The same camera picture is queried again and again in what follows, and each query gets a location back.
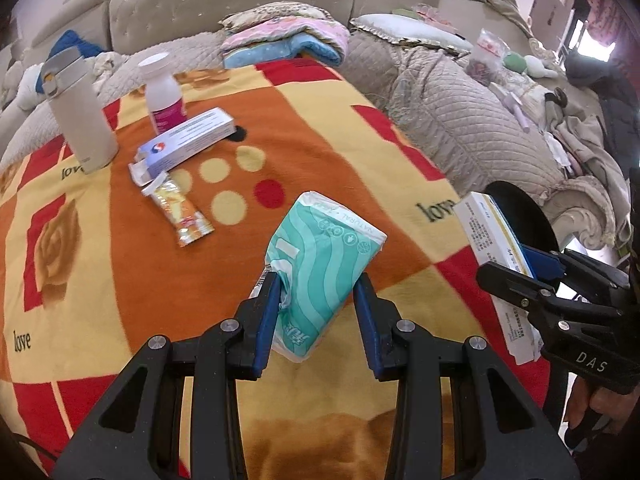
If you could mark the pink flat box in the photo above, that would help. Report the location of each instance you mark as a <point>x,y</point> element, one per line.
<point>429,11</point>

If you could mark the white bottle with pink label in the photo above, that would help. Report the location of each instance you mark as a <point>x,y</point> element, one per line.
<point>162,95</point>

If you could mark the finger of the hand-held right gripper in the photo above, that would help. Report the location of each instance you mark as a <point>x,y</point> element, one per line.
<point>515,287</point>
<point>542,260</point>

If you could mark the folded pink floral blanket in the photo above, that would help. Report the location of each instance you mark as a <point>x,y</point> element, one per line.
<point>285,35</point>

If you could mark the green white plush toy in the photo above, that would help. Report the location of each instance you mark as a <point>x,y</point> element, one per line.
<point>515,62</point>

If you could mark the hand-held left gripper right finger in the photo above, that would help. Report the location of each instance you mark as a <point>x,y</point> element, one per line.
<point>370,330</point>

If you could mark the beige tufted sofa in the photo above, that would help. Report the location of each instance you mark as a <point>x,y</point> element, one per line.
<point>200,5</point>

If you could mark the pink patterned curtain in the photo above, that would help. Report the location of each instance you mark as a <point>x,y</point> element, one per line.
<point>605,15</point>

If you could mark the teal tissue pack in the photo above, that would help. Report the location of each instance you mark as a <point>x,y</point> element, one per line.
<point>325,260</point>

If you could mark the orange red printed blanket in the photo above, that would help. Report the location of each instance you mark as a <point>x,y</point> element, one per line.
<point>310,135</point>

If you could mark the white paper sheets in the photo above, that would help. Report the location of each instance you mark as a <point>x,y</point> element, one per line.
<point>557,149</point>

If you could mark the white cloth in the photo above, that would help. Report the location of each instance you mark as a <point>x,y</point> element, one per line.
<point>30,85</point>

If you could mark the white fringed pillow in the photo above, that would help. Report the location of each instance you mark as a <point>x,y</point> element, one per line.
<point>410,27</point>

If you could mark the orange snack packet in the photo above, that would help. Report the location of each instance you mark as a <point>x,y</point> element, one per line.
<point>182,212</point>

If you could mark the dark blue cloth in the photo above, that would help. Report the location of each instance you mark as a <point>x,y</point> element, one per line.
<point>75,42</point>

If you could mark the white blue medicine box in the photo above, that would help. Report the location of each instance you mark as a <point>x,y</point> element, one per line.
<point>190,137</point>

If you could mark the black jacket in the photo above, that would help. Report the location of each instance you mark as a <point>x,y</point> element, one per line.
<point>620,125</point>

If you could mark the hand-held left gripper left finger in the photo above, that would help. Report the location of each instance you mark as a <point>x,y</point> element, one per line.
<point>265,330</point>

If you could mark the beige quilted sofa cover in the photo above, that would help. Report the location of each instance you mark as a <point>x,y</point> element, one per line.
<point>450,120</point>

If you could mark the person's right hand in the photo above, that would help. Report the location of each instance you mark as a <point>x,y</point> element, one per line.
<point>585,407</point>

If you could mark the white thermos flask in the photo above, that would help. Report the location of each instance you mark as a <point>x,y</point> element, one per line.
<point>82,120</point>

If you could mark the clear bag with red bits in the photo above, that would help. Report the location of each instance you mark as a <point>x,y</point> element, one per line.
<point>482,57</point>

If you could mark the beige clothing pile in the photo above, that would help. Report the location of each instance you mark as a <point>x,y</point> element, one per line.
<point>585,145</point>

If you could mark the white box with yellow stripe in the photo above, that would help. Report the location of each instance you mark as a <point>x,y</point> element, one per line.
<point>492,235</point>

